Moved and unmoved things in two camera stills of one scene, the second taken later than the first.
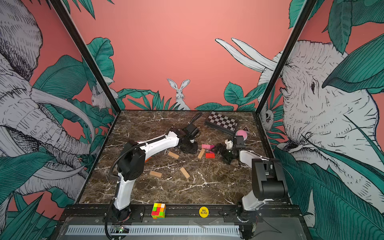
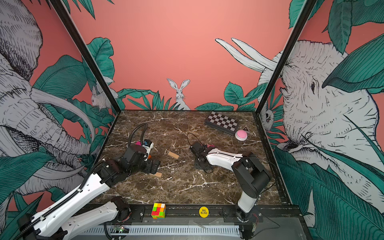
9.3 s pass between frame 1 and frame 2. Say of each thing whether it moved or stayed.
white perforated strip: stayed
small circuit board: stayed
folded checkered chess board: stayed
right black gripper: moved
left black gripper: moved
